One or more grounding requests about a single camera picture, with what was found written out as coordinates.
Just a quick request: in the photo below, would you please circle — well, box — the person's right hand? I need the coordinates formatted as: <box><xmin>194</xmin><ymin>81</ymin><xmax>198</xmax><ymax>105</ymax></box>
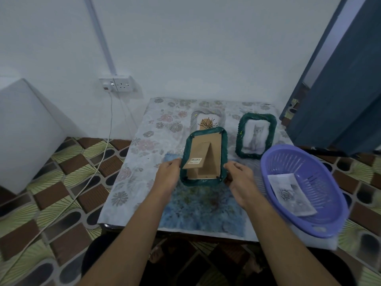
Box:
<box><xmin>223</xmin><ymin>161</ymin><xmax>264</xmax><ymax>210</ymax></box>

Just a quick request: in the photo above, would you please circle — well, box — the person's left hand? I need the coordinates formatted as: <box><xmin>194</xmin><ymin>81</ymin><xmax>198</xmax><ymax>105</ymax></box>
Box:
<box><xmin>150</xmin><ymin>158</ymin><xmax>183</xmax><ymax>203</ymax></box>

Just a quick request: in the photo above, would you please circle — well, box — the green woven frame cardboard back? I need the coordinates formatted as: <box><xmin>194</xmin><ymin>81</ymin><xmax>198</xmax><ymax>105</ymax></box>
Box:
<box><xmin>179</xmin><ymin>127</ymin><xmax>228</xmax><ymax>187</ymax></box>

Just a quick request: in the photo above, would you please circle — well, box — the person's left forearm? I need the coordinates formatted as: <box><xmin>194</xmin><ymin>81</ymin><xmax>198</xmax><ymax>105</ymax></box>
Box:
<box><xmin>76</xmin><ymin>191</ymin><xmax>168</xmax><ymax>286</ymax></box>

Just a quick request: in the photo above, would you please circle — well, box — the person's right forearm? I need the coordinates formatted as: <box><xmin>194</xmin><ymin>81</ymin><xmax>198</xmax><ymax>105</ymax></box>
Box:
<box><xmin>245</xmin><ymin>194</ymin><xmax>341</xmax><ymax>286</ymax></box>

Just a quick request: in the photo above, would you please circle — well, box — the floral tablecloth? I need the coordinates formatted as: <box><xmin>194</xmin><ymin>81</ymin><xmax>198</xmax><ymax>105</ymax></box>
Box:
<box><xmin>98</xmin><ymin>97</ymin><xmax>340</xmax><ymax>251</ymax></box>

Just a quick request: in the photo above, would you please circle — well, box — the blue fuzzy mat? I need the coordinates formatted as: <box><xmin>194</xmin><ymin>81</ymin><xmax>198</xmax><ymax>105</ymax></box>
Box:
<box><xmin>157</xmin><ymin>152</ymin><xmax>251</xmax><ymax>238</ymax></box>

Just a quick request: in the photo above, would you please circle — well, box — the printed paper sheet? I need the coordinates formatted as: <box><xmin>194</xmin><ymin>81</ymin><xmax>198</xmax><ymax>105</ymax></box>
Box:
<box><xmin>267</xmin><ymin>173</ymin><xmax>318</xmax><ymax>217</ymax></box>

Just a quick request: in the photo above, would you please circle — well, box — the purple plastic colander basket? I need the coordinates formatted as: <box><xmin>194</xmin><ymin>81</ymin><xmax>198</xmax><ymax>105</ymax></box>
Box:
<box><xmin>260</xmin><ymin>144</ymin><xmax>350</xmax><ymax>239</ymax></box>

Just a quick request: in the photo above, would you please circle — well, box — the person's left leg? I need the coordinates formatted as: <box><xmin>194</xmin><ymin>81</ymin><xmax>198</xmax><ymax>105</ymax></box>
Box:
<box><xmin>81</xmin><ymin>234</ymin><xmax>120</xmax><ymax>278</ymax></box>

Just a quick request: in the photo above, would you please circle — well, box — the person's leg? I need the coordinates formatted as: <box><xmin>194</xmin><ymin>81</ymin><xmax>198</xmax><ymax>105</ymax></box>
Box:
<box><xmin>308</xmin><ymin>246</ymin><xmax>358</xmax><ymax>286</ymax></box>
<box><xmin>81</xmin><ymin>234</ymin><xmax>120</xmax><ymax>278</ymax></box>

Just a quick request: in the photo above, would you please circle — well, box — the person's right leg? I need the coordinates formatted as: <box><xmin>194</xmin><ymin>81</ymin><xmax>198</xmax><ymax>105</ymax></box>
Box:
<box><xmin>308</xmin><ymin>246</ymin><xmax>358</xmax><ymax>286</ymax></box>

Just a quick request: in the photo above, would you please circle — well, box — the white cabinet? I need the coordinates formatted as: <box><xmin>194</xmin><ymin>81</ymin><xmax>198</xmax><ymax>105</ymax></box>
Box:
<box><xmin>0</xmin><ymin>78</ymin><xmax>66</xmax><ymax>194</ymax></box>

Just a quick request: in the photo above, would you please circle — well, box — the green woven frame cat photo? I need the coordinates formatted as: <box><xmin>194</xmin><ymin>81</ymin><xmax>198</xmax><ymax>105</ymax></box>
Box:
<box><xmin>235</xmin><ymin>113</ymin><xmax>277</xmax><ymax>160</ymax></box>

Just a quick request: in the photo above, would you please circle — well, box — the silver woven picture frame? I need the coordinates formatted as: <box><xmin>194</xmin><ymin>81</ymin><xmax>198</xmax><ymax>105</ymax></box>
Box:
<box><xmin>191</xmin><ymin>107</ymin><xmax>226</xmax><ymax>135</ymax></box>

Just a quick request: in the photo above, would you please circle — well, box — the white cable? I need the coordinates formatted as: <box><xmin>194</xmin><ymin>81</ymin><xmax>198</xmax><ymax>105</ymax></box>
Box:
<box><xmin>0</xmin><ymin>90</ymin><xmax>115</xmax><ymax>284</ymax></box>

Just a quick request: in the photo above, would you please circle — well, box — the white wall socket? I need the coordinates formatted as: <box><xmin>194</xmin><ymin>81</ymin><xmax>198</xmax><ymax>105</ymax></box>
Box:
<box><xmin>99</xmin><ymin>75</ymin><xmax>135</xmax><ymax>93</ymax></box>

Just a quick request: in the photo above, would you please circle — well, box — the blue door frame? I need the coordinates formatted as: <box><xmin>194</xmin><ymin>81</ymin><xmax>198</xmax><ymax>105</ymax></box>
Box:
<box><xmin>279</xmin><ymin>0</ymin><xmax>349</xmax><ymax>120</ymax></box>

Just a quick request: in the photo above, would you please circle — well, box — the white cable conduit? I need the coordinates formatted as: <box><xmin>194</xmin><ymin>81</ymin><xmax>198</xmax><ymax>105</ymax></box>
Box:
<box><xmin>83</xmin><ymin>0</ymin><xmax>118</xmax><ymax>76</ymax></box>

